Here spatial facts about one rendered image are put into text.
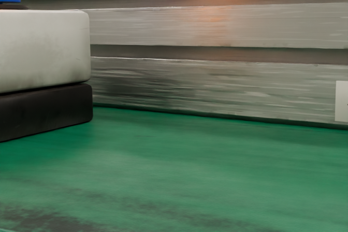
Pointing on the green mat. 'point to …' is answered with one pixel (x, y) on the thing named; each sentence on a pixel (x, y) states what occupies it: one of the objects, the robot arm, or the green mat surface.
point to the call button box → (43, 70)
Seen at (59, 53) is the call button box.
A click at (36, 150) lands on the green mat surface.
